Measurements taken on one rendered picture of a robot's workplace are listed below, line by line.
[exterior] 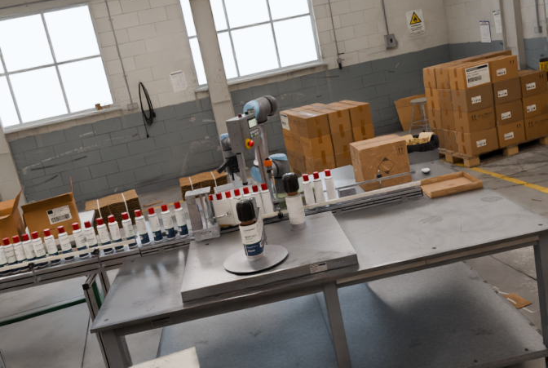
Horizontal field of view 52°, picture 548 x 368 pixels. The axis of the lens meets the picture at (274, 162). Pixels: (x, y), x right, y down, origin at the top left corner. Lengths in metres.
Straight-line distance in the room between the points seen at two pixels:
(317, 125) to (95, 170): 3.58
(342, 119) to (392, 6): 3.20
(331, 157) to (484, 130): 1.76
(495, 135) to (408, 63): 3.06
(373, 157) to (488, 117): 3.49
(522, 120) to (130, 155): 5.33
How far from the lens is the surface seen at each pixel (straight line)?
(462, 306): 3.44
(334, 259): 2.56
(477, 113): 6.75
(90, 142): 8.60
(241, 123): 3.15
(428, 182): 3.56
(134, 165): 8.63
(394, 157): 3.53
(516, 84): 7.03
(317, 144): 6.65
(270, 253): 2.72
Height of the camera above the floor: 1.88
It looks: 12 degrees down
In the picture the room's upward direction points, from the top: 12 degrees counter-clockwise
